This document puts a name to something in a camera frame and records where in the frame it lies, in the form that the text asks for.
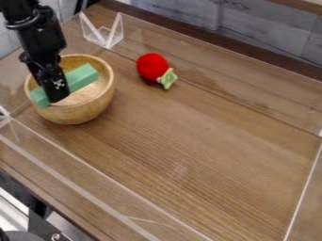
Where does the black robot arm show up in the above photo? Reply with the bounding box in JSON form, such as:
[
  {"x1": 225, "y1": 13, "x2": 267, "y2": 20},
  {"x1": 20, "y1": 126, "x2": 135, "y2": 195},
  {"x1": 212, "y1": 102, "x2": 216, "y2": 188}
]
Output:
[{"x1": 0, "y1": 0, "x2": 70, "y2": 103}]

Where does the clear acrylic front wall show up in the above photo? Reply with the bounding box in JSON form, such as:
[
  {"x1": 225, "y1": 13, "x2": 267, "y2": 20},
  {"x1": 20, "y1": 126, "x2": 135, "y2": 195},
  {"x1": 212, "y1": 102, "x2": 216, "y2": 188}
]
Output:
[{"x1": 0, "y1": 106, "x2": 212, "y2": 241}]

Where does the green rectangular block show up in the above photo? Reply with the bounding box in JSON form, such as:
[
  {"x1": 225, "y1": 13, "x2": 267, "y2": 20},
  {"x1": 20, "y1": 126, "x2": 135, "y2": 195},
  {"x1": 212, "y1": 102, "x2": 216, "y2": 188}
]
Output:
[{"x1": 29, "y1": 63, "x2": 97, "y2": 108}]

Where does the brown wooden bowl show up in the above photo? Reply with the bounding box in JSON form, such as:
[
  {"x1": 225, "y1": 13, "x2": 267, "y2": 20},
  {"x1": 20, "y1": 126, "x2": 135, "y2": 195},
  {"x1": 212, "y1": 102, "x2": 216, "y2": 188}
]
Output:
[{"x1": 24, "y1": 54, "x2": 116, "y2": 124}]

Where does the red plush strawberry toy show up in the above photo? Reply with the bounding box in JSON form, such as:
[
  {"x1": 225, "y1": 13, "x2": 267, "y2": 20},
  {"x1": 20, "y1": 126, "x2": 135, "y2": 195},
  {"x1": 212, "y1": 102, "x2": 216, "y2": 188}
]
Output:
[{"x1": 136, "y1": 53, "x2": 177, "y2": 89}]

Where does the clear acrylic corner bracket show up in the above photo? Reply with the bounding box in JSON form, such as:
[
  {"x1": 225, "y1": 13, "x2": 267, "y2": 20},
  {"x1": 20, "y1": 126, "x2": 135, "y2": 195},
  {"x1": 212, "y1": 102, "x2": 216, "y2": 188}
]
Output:
[{"x1": 78, "y1": 12, "x2": 124, "y2": 49}]

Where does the black metal table leg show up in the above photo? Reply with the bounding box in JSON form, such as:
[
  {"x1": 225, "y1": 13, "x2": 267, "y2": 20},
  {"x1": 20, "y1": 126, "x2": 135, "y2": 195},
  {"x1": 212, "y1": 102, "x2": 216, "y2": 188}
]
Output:
[{"x1": 28, "y1": 201, "x2": 69, "y2": 241}]

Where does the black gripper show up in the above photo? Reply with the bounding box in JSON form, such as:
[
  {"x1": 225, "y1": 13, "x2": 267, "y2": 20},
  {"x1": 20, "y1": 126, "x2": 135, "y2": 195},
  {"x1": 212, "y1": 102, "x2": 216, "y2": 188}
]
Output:
[{"x1": 4, "y1": 8, "x2": 70, "y2": 103}]

